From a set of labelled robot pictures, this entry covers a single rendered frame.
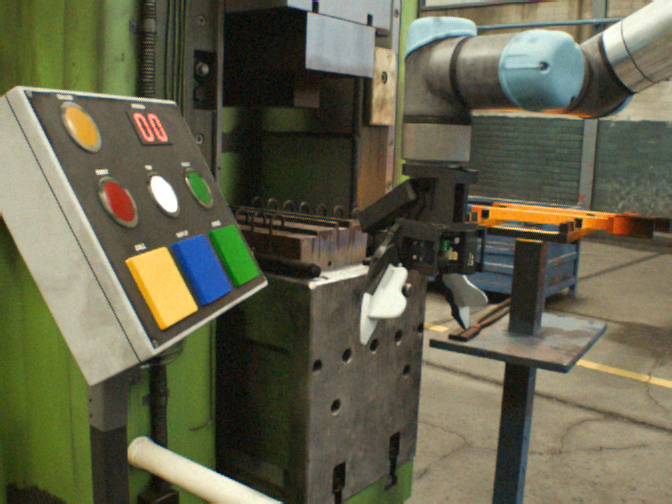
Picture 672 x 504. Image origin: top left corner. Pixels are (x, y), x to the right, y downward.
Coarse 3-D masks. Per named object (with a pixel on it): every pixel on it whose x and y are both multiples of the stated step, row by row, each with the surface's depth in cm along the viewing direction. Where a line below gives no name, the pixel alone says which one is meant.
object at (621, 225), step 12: (492, 216) 162; (504, 216) 161; (516, 216) 159; (528, 216) 158; (540, 216) 156; (552, 216) 155; (564, 216) 154; (576, 216) 153; (612, 216) 150; (624, 216) 147; (636, 216) 147; (600, 228) 150; (612, 228) 148; (624, 228) 148; (636, 228) 147; (648, 228) 146
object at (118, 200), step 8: (112, 184) 71; (104, 192) 69; (112, 192) 70; (120, 192) 71; (112, 200) 69; (120, 200) 71; (128, 200) 72; (112, 208) 69; (120, 208) 70; (128, 208) 71; (120, 216) 70; (128, 216) 71
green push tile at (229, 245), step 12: (228, 228) 91; (216, 240) 87; (228, 240) 90; (240, 240) 93; (228, 252) 88; (240, 252) 91; (228, 264) 87; (240, 264) 90; (252, 264) 93; (240, 276) 88; (252, 276) 91
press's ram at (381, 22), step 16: (240, 0) 121; (256, 0) 119; (272, 0) 117; (288, 0) 115; (304, 0) 118; (320, 0) 121; (336, 0) 124; (352, 0) 128; (368, 0) 132; (384, 0) 135; (240, 16) 126; (256, 16) 125; (336, 16) 125; (352, 16) 128; (368, 16) 134; (384, 16) 136
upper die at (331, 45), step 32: (224, 32) 131; (256, 32) 126; (288, 32) 122; (320, 32) 122; (352, 32) 129; (224, 64) 132; (256, 64) 127; (288, 64) 122; (320, 64) 123; (352, 64) 130
